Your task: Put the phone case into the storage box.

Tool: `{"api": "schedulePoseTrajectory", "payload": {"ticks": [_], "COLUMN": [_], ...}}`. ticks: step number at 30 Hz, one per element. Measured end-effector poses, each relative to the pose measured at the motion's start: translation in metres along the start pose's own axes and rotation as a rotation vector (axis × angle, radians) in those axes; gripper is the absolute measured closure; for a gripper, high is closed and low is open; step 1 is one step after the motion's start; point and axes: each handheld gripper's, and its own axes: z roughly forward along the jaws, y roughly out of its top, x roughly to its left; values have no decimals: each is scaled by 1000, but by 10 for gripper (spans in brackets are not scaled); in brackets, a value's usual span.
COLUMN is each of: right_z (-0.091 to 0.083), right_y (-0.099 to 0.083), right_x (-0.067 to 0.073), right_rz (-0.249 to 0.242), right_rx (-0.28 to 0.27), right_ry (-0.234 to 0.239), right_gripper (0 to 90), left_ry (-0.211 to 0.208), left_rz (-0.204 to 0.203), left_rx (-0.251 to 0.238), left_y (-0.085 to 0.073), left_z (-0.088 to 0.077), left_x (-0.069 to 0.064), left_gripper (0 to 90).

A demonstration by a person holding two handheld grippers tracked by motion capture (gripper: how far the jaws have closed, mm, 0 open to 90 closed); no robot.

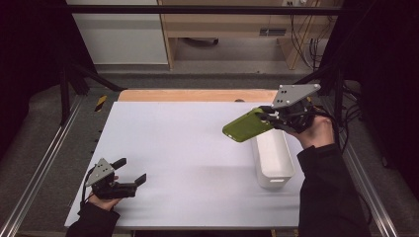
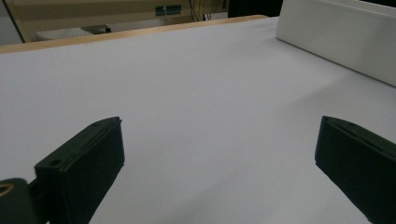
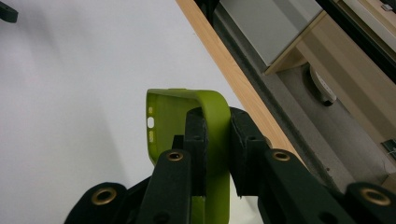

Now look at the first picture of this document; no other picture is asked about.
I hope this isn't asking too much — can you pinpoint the black horizontal frame bar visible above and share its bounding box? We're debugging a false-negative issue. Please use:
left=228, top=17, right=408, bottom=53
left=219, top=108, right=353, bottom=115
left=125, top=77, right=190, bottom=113
left=48, top=4, right=344, bottom=16

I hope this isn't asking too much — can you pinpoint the white plastic storage bin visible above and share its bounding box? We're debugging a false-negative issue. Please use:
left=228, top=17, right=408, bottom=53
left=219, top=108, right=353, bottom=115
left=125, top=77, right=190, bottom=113
left=250, top=107, right=296, bottom=191

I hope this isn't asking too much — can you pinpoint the aluminium rail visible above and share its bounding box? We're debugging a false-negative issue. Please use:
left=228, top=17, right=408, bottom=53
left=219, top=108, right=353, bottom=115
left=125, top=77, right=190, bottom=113
left=318, top=95, right=400, bottom=237
left=0, top=94, right=84, bottom=237

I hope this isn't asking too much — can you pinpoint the green phone case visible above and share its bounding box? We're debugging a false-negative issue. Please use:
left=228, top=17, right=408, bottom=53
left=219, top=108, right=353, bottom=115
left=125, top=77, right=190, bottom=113
left=221, top=108, right=275, bottom=143

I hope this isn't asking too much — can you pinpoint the person's left hand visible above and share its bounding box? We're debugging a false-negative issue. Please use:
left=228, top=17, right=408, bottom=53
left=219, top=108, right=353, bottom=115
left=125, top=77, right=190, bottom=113
left=87, top=176, right=124, bottom=212

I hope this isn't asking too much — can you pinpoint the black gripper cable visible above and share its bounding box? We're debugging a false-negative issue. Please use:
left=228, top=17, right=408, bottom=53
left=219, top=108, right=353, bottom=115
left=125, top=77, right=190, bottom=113
left=79, top=167, right=97, bottom=206
left=309, top=80, right=365, bottom=156

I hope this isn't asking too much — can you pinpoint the yellow black striped tape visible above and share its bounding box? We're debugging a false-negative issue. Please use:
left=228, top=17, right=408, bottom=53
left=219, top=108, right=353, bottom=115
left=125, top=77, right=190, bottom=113
left=94, top=95, right=109, bottom=114

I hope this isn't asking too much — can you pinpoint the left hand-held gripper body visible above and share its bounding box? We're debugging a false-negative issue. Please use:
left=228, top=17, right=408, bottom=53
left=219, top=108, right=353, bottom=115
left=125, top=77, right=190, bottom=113
left=84, top=157, right=138, bottom=200

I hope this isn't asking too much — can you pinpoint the black curtain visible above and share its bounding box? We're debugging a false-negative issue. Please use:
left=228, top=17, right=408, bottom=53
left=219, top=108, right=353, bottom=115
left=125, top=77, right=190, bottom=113
left=0, top=0, right=97, bottom=161
left=320, top=0, right=419, bottom=198

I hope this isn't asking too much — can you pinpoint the bundle of black cables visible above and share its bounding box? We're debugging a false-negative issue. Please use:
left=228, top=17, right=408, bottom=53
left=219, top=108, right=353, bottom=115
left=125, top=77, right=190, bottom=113
left=289, top=14, right=331, bottom=71

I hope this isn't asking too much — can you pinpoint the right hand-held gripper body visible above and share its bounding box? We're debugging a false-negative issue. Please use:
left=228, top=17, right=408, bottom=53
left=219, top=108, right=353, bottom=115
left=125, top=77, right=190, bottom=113
left=271, top=83, right=322, bottom=134

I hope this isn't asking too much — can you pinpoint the white cabinet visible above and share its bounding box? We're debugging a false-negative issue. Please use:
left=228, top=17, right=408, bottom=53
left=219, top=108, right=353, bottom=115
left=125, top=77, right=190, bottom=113
left=65, top=0, right=169, bottom=65

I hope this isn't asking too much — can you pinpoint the grey power strip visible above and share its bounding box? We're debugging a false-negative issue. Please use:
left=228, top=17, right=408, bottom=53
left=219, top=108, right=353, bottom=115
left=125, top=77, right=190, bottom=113
left=259, top=28, right=288, bottom=37

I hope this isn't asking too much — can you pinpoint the light wooden desk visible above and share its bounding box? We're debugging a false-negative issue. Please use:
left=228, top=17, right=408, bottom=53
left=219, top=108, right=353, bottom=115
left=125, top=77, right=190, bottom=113
left=157, top=0, right=344, bottom=71

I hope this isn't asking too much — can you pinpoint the person's right hand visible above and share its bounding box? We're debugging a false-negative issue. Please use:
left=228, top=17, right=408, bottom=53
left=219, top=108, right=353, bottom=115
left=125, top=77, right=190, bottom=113
left=286, top=114, right=336, bottom=151

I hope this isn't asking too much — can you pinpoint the light wooden board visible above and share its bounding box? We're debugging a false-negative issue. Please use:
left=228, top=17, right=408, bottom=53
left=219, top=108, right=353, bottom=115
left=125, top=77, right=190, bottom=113
left=117, top=88, right=280, bottom=104

